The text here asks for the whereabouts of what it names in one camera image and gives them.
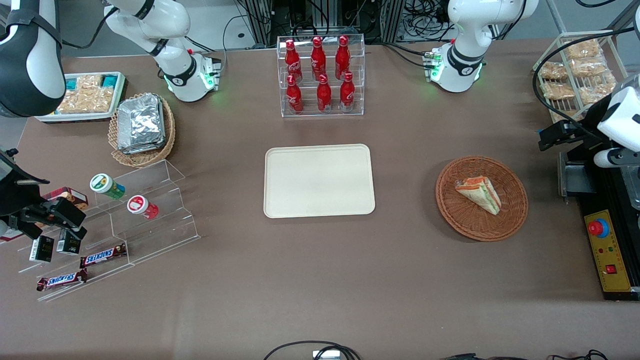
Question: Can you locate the triangular sandwich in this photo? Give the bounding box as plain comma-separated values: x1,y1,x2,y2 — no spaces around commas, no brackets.
454,175,503,216

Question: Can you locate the tan oval wicker basket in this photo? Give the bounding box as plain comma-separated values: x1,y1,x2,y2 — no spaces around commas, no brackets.
108,92,177,169

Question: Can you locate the white snack tray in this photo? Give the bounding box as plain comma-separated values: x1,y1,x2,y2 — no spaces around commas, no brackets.
34,71,127,124

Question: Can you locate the brown round wicker basket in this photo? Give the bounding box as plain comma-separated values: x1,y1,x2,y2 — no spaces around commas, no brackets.
435,155,530,243

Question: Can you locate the cream rectangular tray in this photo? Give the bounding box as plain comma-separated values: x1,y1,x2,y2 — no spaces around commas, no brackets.
263,143,376,220

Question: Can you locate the small black box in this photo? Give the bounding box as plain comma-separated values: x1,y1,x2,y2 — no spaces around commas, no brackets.
55,229,82,256
28,235,55,264

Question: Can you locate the brown chocolate box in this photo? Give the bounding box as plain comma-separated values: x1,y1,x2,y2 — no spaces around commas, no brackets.
42,186,90,211

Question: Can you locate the steel pan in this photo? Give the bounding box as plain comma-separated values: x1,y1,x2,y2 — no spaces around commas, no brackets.
620,167,640,211

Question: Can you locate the snickers chocolate bar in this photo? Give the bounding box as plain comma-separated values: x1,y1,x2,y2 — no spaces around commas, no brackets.
35,268,89,293
79,243,128,270

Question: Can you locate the black machine housing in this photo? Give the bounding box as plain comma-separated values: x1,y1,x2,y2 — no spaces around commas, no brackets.
557,149,640,302

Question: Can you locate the green can with white lid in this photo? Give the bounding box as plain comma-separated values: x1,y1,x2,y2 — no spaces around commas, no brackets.
89,173,127,201

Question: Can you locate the red can with white lid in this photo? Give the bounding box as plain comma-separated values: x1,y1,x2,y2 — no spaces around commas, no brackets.
126,194,160,221

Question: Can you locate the red emergency stop button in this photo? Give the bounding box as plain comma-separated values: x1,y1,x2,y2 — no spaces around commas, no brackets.
588,218,610,240

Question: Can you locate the clear acrylic stepped stand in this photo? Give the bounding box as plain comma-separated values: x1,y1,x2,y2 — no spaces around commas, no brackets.
17,159,202,304

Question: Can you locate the yellow control panel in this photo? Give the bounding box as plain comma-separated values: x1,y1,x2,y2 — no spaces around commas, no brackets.
583,209,633,293

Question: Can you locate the silver foil package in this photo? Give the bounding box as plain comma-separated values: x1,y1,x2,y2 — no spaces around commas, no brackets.
119,135,167,156
116,93,166,150

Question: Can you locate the beige snack bag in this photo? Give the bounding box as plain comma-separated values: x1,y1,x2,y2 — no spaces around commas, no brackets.
75,74,104,91
56,88,115,114

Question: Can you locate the red cola bottle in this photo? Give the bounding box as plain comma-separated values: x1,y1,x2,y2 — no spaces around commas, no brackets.
284,39,304,84
310,35,327,81
316,74,333,114
285,74,305,115
334,34,351,81
339,71,356,113

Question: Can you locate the clear acrylic bottle rack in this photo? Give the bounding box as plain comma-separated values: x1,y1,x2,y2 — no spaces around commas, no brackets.
276,33,366,119

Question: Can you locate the white wire rack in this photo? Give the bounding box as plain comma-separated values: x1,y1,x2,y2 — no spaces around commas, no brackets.
531,30,632,126

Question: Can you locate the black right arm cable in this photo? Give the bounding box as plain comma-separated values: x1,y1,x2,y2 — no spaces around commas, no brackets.
59,6,120,51

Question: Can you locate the tangled black cable bundle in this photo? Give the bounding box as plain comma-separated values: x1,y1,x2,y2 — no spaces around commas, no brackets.
403,0,454,42

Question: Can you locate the aluminium frame post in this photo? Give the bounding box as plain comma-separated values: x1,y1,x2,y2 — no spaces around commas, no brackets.
247,0,274,47
380,0,406,44

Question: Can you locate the black cable loop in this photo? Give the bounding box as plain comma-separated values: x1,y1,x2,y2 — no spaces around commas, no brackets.
262,340,362,360

